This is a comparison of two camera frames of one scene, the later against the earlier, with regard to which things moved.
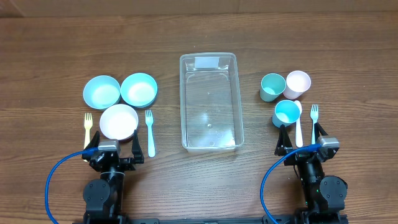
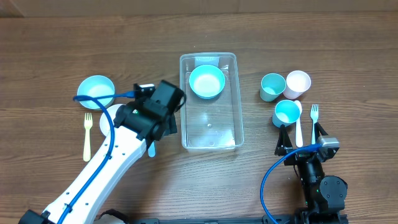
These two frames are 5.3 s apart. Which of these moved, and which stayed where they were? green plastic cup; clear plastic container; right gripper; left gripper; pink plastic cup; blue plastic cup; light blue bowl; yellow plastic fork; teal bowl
Moved: light blue bowl; teal bowl; left gripper
Stayed: right gripper; blue plastic cup; yellow plastic fork; pink plastic cup; green plastic cup; clear plastic container
